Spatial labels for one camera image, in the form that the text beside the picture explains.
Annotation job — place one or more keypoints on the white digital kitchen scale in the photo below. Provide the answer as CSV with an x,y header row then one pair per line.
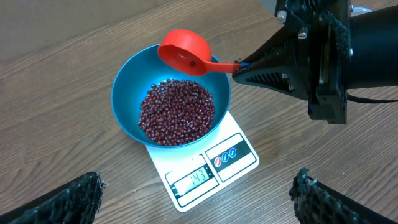
x,y
193,173

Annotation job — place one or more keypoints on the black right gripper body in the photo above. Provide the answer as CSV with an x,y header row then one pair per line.
x,y
323,28

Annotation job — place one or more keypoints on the red scoop blue handle tip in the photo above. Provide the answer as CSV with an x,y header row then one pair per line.
x,y
190,53

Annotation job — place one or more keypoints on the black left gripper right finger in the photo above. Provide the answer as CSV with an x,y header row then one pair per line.
x,y
314,202

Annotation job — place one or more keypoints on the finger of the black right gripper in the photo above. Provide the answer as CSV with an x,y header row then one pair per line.
x,y
278,40
287,79

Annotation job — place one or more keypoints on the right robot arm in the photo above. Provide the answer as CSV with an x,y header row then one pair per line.
x,y
374,52

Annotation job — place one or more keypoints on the blue bowl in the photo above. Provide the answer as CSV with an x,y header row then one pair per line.
x,y
145,68

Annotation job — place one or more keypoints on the red beans in bowl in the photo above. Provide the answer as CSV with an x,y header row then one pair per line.
x,y
176,112

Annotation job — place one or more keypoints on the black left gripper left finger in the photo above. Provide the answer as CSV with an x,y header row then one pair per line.
x,y
77,201

